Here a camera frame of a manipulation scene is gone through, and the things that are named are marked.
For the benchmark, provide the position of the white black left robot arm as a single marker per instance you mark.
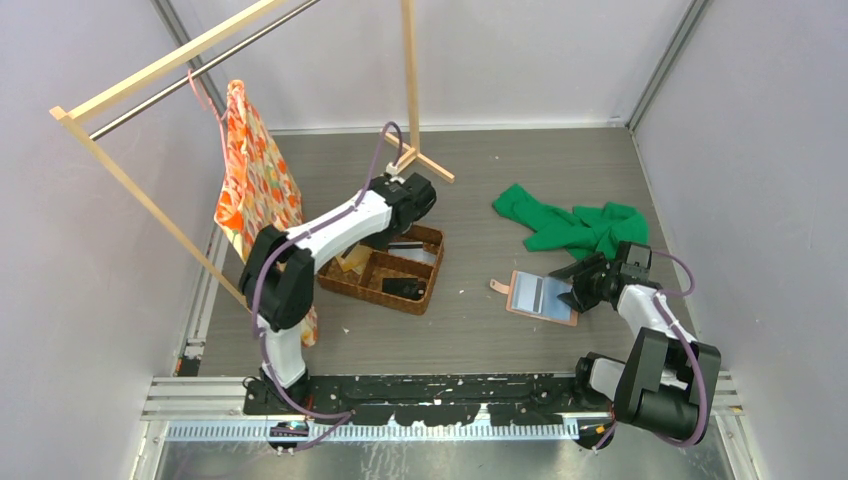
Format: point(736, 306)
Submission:
point(278, 278)

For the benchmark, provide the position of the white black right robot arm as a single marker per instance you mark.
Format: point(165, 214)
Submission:
point(667, 384)

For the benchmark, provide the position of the brown woven basket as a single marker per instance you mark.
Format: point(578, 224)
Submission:
point(367, 286)

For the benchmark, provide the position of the black object in basket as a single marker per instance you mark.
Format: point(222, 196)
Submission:
point(411, 289)

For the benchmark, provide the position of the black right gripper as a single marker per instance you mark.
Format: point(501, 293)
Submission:
point(579, 298)

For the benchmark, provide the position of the orange floral cloth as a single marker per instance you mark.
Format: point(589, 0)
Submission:
point(258, 189)

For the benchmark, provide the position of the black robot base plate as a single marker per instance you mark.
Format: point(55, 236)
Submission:
point(511, 399)

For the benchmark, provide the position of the beige item in basket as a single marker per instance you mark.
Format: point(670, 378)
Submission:
point(354, 259)

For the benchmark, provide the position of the tan leather card holder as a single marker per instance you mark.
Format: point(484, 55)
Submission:
point(537, 297)

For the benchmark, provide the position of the card in basket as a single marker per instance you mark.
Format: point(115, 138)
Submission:
point(412, 250)

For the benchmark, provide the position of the green cloth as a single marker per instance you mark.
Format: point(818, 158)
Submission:
point(582, 230)

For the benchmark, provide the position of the pink clothes hanger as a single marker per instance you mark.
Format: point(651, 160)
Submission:
point(207, 103)

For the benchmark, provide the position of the aluminium frame rail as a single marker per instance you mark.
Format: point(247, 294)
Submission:
point(211, 409)

